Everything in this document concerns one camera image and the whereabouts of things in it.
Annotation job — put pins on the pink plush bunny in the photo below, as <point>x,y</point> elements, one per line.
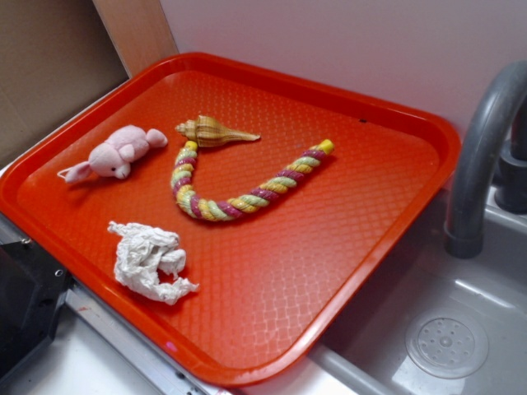
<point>113,157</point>

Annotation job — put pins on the red plastic tray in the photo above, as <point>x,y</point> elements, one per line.
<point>270,283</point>

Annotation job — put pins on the tan spiral seashell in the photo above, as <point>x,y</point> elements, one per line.
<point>207,132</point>

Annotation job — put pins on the crumpled white paper towel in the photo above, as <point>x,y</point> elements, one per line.
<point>149,261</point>

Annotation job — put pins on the light wooden board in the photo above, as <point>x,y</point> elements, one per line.
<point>139,32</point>

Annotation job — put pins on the grey plastic sink basin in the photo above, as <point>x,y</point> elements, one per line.
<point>427,323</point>

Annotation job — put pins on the grey curved faucet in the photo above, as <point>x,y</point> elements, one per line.
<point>494,147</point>

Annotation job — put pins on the brown cardboard panel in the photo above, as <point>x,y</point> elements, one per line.
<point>56,59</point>

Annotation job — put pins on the multicolour twisted rope toy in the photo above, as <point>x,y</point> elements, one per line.
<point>246,204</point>

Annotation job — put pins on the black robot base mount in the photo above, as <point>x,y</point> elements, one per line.
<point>33,289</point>

